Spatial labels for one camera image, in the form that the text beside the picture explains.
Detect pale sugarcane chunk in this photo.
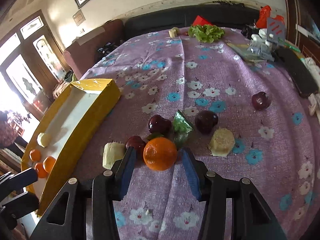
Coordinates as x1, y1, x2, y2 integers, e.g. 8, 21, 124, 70
37, 133, 52, 148
102, 142, 125, 170
208, 128, 235, 157

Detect dark red plum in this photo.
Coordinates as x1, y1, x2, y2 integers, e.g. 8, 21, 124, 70
125, 135, 146, 159
195, 110, 219, 134
148, 115, 172, 135
251, 92, 271, 111

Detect orange mandarin with leaf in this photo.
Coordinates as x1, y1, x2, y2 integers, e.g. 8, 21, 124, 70
143, 137, 178, 171

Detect green foil wrapper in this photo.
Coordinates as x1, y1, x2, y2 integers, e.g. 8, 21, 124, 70
172, 110, 194, 149

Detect yellow-edged white tray box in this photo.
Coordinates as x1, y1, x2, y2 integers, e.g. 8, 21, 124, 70
21, 79, 121, 216

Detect purple floral tablecloth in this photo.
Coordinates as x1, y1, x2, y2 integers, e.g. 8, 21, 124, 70
72, 26, 320, 240

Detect white cloth gloves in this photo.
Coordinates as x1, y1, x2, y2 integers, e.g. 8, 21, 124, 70
302, 57, 319, 119

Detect maroon armchair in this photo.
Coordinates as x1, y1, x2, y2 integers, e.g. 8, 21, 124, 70
62, 19, 124, 79

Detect black smartphone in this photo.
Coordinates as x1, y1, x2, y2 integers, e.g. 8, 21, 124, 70
274, 47, 312, 98

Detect clear plastic bag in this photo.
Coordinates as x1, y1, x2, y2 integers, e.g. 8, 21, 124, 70
247, 40, 274, 62

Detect green lettuce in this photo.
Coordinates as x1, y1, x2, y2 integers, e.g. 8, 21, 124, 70
188, 24, 225, 43

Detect small pale food piece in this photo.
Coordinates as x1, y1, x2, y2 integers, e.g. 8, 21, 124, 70
168, 27, 180, 38

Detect red box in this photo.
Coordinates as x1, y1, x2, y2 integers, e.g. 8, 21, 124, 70
192, 15, 213, 26

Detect black leather sofa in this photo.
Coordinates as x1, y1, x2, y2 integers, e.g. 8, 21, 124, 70
124, 3, 259, 40

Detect grey slotted spatula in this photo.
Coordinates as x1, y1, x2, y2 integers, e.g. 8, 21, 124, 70
266, 17, 285, 46

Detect red plastic bag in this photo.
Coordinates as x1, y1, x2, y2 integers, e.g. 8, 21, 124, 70
255, 5, 272, 29

